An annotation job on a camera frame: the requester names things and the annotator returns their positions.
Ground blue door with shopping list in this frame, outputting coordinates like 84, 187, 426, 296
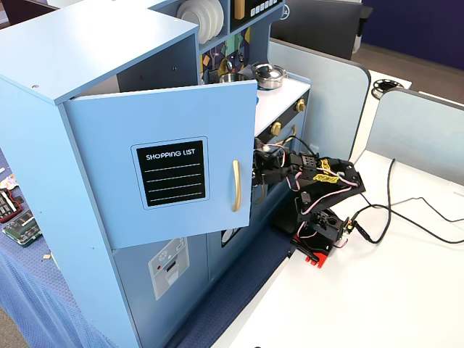
62, 80, 259, 251

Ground blue textured mat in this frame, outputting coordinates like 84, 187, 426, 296
0, 146, 293, 348

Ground green circuit board in case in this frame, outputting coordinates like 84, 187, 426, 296
2, 212, 44, 248

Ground colourful small toy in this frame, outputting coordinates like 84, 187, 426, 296
0, 173, 19, 191

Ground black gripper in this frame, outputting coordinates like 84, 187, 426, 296
252, 147, 291, 186

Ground blue toy kitchen cabinet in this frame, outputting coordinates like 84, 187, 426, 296
0, 0, 312, 348

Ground black red tool case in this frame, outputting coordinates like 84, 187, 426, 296
0, 187, 25, 223

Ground silver toy pot with lid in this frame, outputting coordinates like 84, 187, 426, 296
251, 62, 289, 91

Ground black filament spool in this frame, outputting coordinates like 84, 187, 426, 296
370, 77, 407, 99

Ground grey-blue desk divider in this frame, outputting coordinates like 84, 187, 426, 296
356, 88, 464, 183
267, 37, 372, 162

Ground white toy plate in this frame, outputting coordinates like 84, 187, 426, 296
176, 1, 204, 33
195, 0, 217, 40
210, 0, 225, 37

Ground red clamp base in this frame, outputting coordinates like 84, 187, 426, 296
291, 233, 334, 270

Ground black power cable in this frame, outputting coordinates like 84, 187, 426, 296
356, 196, 464, 223
384, 206, 464, 245
349, 157, 397, 244

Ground black toy microwave panel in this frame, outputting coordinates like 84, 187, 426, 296
230, 0, 284, 33

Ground blue door with dispenser decal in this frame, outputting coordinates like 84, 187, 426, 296
111, 234, 210, 347

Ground gold shopping list door handle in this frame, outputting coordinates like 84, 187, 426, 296
231, 159, 242, 212

